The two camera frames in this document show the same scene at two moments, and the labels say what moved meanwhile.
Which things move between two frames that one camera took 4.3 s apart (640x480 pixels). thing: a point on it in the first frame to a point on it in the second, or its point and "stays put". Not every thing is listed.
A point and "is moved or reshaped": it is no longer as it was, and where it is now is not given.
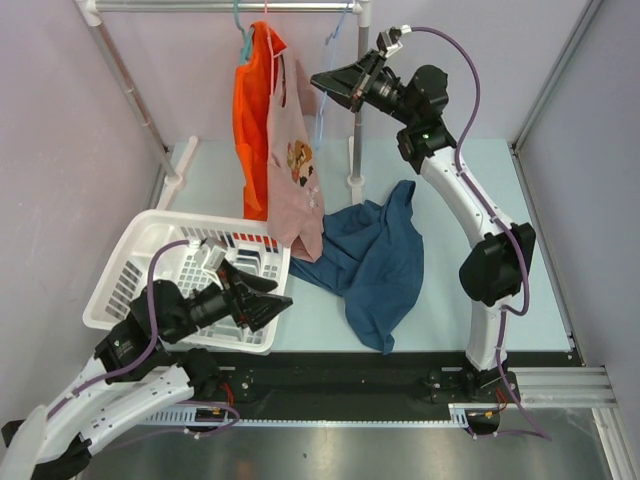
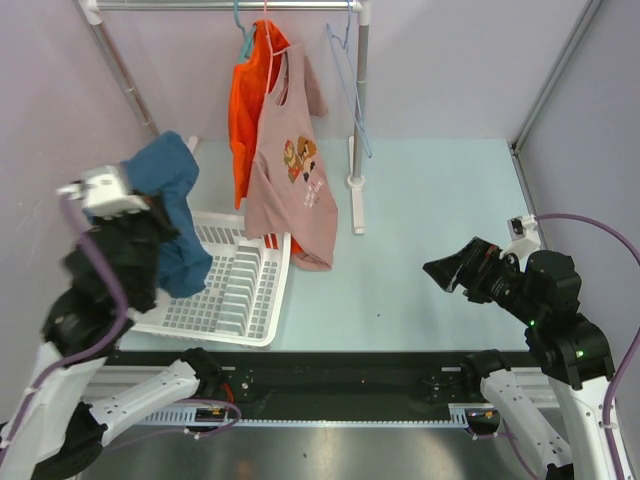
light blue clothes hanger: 330,41 to 345,45
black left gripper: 248,307 to 155,212
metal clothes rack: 92,12 stays put
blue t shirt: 374,256 to 166,172
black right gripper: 353,84 to 482,256
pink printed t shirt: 295,169 is moved or reshaped
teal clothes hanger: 246,46 stays put
